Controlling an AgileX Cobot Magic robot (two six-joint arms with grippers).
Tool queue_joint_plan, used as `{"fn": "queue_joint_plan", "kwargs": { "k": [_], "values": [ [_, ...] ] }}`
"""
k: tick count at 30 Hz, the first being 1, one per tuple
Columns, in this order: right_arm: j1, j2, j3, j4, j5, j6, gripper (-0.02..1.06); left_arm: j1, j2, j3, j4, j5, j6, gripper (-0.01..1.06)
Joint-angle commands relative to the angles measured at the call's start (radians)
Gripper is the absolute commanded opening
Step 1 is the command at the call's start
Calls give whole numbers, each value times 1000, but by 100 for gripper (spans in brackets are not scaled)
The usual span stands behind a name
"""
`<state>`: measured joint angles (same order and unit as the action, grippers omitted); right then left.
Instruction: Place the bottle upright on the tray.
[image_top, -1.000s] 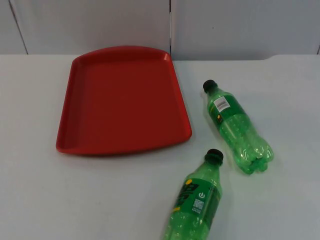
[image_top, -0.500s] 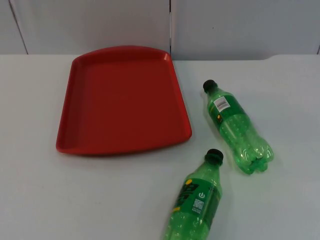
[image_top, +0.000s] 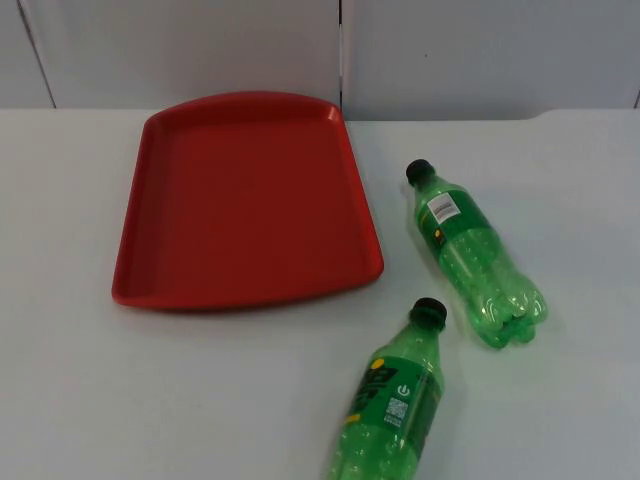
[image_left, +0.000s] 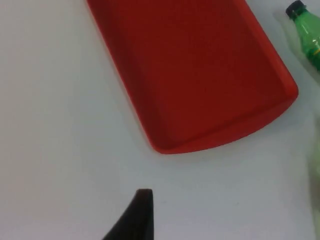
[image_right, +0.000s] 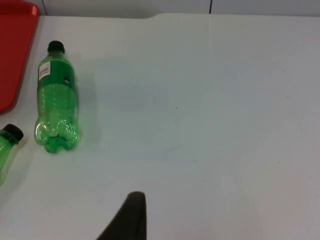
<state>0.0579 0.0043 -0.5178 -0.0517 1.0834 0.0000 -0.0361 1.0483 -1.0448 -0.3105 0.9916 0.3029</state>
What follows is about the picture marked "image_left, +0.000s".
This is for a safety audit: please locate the red tray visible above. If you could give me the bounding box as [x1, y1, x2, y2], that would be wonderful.
[86, 0, 300, 155]

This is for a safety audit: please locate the green plastic bottle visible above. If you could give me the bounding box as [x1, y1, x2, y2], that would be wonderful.
[285, 0, 320, 83]

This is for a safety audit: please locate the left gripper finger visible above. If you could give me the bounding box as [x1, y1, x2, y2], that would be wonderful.
[101, 188, 155, 240]

